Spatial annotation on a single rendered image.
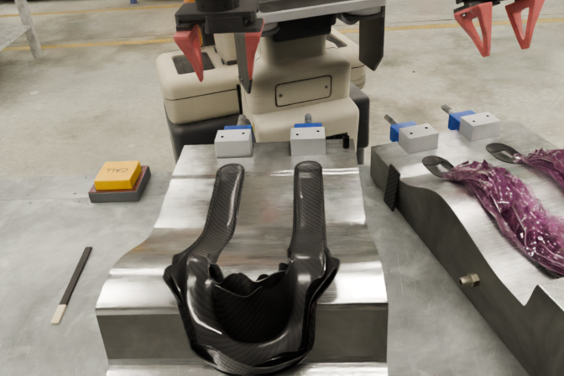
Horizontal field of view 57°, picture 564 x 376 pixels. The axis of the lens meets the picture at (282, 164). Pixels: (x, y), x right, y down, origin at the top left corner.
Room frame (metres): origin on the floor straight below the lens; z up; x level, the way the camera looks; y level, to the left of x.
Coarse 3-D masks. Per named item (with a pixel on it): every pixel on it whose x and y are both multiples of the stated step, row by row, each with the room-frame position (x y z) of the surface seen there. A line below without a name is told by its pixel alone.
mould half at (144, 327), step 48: (288, 144) 0.68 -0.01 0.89; (336, 144) 0.67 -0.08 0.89; (192, 192) 0.58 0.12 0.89; (288, 192) 0.56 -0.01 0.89; (336, 192) 0.56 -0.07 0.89; (144, 240) 0.48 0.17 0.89; (192, 240) 0.47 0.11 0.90; (240, 240) 0.46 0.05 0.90; (288, 240) 0.45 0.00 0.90; (336, 240) 0.44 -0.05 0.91; (144, 288) 0.36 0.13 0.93; (336, 288) 0.34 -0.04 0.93; (384, 288) 0.33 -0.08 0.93; (144, 336) 0.33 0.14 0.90; (336, 336) 0.32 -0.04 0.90; (384, 336) 0.31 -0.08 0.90
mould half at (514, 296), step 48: (384, 144) 0.72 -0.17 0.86; (480, 144) 0.70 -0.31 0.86; (528, 144) 0.69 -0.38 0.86; (384, 192) 0.66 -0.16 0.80; (432, 192) 0.53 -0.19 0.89; (432, 240) 0.52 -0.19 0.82; (480, 240) 0.44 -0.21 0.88; (480, 288) 0.42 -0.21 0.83; (528, 288) 0.38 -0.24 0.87; (528, 336) 0.34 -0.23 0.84
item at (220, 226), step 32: (224, 192) 0.58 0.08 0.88; (320, 192) 0.56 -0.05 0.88; (224, 224) 0.52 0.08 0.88; (320, 224) 0.50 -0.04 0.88; (192, 256) 0.41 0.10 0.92; (288, 256) 0.38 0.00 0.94; (320, 256) 0.40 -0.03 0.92; (192, 288) 0.38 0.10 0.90; (224, 288) 0.34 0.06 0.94; (256, 288) 0.33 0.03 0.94; (288, 288) 0.35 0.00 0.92; (320, 288) 0.33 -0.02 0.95; (192, 320) 0.36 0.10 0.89; (224, 320) 0.35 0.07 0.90; (256, 320) 0.33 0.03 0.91; (288, 320) 0.35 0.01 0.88; (224, 352) 0.33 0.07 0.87; (256, 352) 0.32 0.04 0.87; (288, 352) 0.31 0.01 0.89
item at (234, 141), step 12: (240, 120) 0.77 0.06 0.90; (228, 132) 0.69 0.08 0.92; (240, 132) 0.68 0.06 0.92; (252, 132) 0.73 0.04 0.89; (216, 144) 0.66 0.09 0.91; (228, 144) 0.66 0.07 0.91; (240, 144) 0.66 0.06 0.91; (252, 144) 0.69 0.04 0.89; (228, 156) 0.66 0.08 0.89; (240, 156) 0.66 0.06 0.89
